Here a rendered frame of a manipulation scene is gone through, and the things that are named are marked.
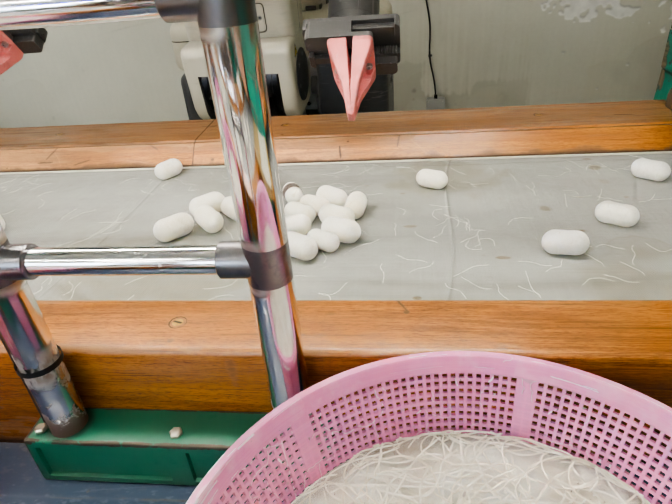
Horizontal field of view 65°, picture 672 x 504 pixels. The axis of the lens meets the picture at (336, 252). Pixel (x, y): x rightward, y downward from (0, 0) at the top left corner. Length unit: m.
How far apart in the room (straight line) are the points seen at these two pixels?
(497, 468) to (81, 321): 0.28
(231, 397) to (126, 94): 2.64
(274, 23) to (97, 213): 0.61
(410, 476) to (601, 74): 2.43
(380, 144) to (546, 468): 0.43
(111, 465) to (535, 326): 0.28
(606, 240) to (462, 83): 2.09
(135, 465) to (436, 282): 0.24
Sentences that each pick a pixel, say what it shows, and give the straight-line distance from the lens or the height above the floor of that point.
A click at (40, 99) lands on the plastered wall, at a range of 3.21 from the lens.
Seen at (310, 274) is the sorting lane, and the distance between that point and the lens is 0.43.
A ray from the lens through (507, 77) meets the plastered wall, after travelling 2.56.
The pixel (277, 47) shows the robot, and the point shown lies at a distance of 1.07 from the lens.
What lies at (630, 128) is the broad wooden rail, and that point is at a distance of 0.70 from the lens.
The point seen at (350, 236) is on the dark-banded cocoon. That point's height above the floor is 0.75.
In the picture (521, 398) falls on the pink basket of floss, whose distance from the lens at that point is 0.32.
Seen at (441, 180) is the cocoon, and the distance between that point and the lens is 0.55.
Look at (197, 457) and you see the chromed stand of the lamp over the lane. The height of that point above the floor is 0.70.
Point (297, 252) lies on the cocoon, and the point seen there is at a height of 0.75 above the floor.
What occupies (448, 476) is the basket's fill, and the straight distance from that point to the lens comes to 0.30.
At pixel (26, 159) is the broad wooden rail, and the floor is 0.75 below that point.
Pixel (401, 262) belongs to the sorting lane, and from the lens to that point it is 0.44.
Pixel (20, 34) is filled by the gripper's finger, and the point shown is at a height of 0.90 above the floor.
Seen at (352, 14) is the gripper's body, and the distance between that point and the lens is 0.61.
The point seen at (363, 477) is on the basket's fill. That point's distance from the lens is 0.31.
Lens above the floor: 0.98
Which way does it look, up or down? 31 degrees down
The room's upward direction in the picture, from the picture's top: 5 degrees counter-clockwise
